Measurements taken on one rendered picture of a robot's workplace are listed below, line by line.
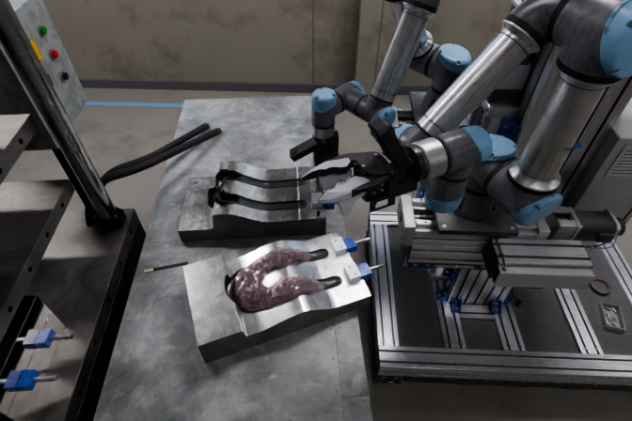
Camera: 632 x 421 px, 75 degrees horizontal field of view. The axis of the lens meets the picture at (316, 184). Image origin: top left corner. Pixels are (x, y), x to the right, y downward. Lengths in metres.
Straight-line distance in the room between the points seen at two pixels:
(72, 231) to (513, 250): 1.47
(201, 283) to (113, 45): 2.88
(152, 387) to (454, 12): 3.02
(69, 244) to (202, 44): 2.28
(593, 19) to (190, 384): 1.21
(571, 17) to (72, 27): 3.57
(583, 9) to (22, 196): 1.49
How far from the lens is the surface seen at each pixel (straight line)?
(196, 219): 1.49
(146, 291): 1.44
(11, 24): 1.27
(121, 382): 1.32
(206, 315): 1.21
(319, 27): 3.38
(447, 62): 1.53
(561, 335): 2.20
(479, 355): 1.99
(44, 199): 1.49
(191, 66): 3.72
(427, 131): 0.94
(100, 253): 1.61
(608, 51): 0.87
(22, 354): 1.34
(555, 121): 0.98
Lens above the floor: 1.95
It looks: 45 degrees down
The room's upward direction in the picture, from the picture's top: straight up
